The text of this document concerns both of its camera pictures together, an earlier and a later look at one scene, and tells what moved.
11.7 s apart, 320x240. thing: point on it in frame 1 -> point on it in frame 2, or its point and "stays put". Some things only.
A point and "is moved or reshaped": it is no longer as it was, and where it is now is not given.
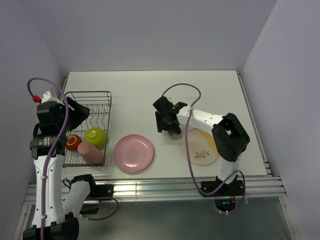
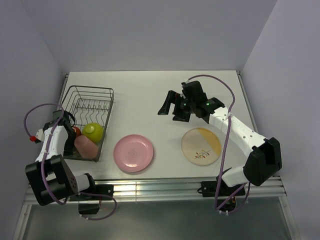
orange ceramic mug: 72,142 is moved or reshaped
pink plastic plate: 133,153 stays put
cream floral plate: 201,148 stays put
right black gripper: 161,126 -> 172,97
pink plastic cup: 90,154 is moved or reshaped
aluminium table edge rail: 179,189 stays put
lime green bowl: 96,136 is moved or reshaped
